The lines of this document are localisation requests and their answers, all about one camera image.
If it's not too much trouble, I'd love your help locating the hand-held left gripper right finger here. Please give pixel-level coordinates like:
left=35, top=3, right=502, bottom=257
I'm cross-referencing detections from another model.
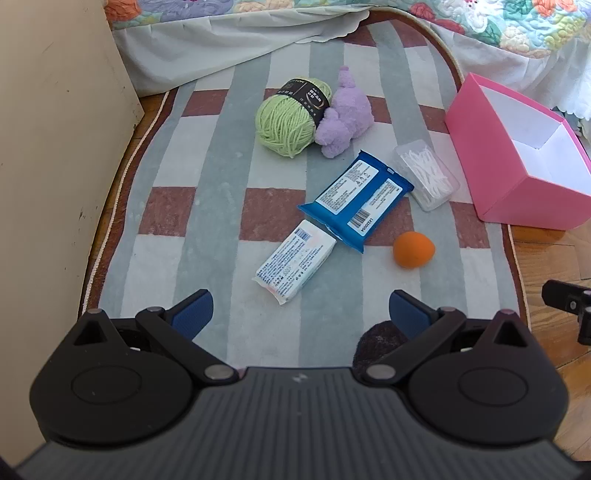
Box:
left=361, top=290, right=532, bottom=385

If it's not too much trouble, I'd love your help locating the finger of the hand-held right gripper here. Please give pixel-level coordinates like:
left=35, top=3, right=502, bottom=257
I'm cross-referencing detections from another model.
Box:
left=541, top=279, right=591, bottom=347

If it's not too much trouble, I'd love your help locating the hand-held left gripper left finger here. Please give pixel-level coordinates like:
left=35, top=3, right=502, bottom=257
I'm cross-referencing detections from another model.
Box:
left=69, top=290, right=240, bottom=385

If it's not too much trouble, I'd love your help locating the orange makeup sponge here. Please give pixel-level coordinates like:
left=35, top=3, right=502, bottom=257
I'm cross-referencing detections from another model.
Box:
left=393, top=231, right=435, bottom=269

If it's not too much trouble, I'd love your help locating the white tissue packet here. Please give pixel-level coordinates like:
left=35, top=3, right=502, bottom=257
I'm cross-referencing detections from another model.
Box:
left=252, top=219, right=338, bottom=305

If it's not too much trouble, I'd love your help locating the blue wet wipes pack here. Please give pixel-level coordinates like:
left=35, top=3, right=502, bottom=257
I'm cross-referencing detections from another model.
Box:
left=298, top=150, right=415, bottom=254

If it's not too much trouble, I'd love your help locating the clear box of floss picks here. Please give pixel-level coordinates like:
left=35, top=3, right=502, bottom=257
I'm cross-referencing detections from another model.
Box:
left=393, top=138, right=460, bottom=212

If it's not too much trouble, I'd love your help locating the pink cardboard box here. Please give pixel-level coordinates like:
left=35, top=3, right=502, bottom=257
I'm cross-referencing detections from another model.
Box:
left=444, top=72, right=591, bottom=230

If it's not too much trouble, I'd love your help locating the green yarn ball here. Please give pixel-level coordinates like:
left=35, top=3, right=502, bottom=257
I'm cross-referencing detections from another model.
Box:
left=255, top=76, right=334, bottom=159

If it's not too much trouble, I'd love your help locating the purple plush toy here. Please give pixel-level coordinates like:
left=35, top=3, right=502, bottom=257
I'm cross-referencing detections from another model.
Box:
left=315, top=66, right=376, bottom=159

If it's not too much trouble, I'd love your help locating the dark maroon cloth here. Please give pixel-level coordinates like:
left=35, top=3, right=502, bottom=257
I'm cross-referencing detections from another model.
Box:
left=353, top=320, right=411, bottom=368

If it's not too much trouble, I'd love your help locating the checked rug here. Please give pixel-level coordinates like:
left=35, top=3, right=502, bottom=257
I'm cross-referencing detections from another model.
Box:
left=78, top=9, right=532, bottom=370

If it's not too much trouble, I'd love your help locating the floral quilt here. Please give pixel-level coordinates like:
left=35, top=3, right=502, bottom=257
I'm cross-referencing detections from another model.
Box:
left=102, top=0, right=591, bottom=58

